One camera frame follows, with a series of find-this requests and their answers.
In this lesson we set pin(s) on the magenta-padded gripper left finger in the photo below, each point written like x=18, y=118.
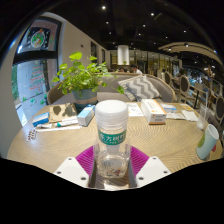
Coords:
x=71, y=170

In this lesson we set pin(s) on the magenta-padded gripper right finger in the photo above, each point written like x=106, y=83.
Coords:
x=151, y=170

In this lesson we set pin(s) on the clear plastic water bottle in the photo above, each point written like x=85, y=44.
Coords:
x=111, y=120

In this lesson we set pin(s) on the white tube with green cap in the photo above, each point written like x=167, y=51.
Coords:
x=65, y=123

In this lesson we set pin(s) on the pill blister pack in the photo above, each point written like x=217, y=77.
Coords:
x=31, y=135

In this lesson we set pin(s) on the small blue white box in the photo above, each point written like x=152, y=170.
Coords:
x=85, y=115

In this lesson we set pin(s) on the white and orange box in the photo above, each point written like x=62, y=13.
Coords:
x=153, y=111

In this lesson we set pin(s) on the blue flat pack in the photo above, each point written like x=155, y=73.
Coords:
x=40, y=119

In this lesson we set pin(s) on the stack of white papers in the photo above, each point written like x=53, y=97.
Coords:
x=173, y=111

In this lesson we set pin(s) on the flat round red coaster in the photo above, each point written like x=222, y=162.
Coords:
x=214, y=148

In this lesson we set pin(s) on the clear drinking glass with straw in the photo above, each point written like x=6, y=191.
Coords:
x=201, y=118

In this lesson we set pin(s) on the yellow card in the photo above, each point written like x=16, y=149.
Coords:
x=186, y=106

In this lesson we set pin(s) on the grey white chevron pillow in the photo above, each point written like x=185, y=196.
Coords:
x=141, y=87

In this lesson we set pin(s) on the grey curved sofa bench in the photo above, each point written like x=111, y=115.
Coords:
x=110, y=96

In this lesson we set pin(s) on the group of dining chairs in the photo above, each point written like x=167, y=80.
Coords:
x=185, y=88

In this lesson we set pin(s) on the green potted plant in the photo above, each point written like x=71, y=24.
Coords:
x=81, y=78

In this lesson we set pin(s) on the person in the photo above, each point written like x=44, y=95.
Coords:
x=121, y=69
x=135, y=69

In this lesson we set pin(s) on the white round column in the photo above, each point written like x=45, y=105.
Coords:
x=123, y=55

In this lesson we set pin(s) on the curved wooden ceiling canopy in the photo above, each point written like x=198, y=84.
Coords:
x=186, y=48

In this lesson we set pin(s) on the group of ceiling spotlights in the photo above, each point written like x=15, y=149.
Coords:
x=152, y=14

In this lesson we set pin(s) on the colourful wall poster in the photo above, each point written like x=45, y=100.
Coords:
x=38, y=38

